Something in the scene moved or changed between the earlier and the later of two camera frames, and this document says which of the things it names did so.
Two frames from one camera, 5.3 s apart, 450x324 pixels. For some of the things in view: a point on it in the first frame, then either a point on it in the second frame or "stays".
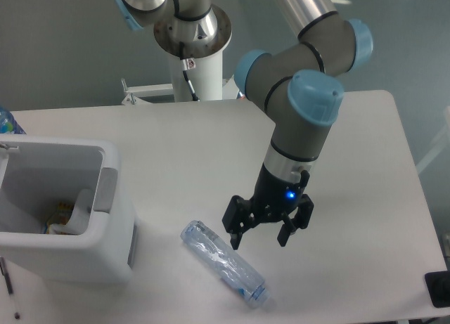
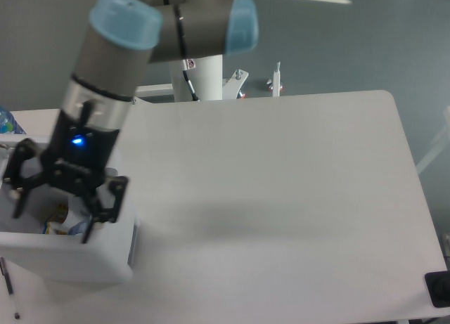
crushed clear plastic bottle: [232, 270] → [79, 228]
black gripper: [274, 196] → [76, 156]
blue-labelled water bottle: [8, 123] stays
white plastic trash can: [37, 173] stays
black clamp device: [438, 284] stays
